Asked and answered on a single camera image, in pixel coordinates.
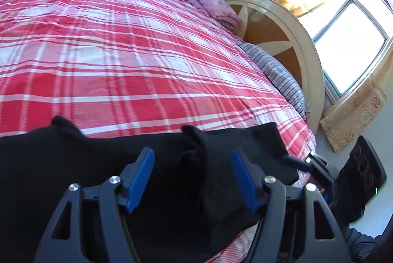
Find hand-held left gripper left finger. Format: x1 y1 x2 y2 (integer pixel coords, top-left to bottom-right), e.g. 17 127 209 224
34 147 155 263

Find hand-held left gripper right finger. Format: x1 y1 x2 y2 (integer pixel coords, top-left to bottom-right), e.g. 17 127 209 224
231 147 352 263

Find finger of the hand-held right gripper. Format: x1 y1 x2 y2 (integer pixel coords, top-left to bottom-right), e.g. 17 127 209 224
281 155 312 174

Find black pants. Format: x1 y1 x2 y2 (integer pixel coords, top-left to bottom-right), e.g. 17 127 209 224
0 116 300 263

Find person's right forearm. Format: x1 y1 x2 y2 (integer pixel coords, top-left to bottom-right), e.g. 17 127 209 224
342 226 384 263

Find striped pillow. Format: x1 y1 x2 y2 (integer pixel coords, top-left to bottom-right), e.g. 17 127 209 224
238 42 310 120

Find cream and wood headboard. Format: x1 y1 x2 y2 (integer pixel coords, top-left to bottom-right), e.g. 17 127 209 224
219 0 325 136

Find large side window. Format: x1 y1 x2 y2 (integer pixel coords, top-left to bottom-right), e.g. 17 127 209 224
296 0 393 98

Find bed with red plaid sheet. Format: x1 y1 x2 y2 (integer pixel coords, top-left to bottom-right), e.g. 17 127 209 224
0 0 317 263

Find pink folded blanket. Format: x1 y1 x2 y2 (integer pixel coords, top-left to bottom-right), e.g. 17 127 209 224
180 0 240 28

